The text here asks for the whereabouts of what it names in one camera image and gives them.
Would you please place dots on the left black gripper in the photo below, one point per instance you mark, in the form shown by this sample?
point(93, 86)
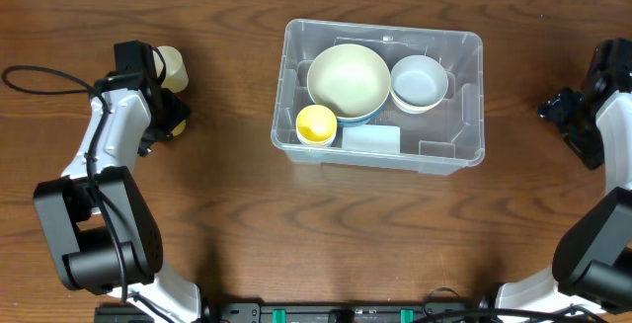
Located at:
point(168, 111)

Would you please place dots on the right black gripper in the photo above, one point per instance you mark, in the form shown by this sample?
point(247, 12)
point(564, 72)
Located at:
point(563, 113)

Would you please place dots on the cream plastic cup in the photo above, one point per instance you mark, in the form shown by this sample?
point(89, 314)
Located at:
point(168, 60)

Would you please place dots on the yellow plastic cup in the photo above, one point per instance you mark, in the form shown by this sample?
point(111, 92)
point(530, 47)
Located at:
point(178, 129)
point(316, 123)

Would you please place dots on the grey small bowl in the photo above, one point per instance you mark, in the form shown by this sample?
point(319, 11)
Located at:
point(419, 81)

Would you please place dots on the white small bowl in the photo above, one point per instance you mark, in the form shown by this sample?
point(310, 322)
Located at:
point(415, 110)

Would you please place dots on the dark blue large bowl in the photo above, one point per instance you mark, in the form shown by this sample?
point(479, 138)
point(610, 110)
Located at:
point(355, 122)

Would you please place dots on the beige large bowl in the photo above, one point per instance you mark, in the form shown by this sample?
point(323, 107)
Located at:
point(351, 80)

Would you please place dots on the pink plastic cup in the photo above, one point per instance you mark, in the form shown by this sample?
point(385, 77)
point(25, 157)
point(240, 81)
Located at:
point(324, 143)

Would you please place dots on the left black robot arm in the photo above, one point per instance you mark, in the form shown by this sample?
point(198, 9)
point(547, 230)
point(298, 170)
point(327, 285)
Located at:
point(100, 232)

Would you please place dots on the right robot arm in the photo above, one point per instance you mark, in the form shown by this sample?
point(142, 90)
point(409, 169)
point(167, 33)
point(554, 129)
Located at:
point(591, 268)

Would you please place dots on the clear plastic storage bin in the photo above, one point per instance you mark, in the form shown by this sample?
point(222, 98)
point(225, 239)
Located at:
point(440, 141)

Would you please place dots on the white label on bin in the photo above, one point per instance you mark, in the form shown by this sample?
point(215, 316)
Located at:
point(372, 138)

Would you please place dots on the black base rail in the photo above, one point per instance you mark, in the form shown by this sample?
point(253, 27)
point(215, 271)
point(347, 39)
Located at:
point(451, 312)

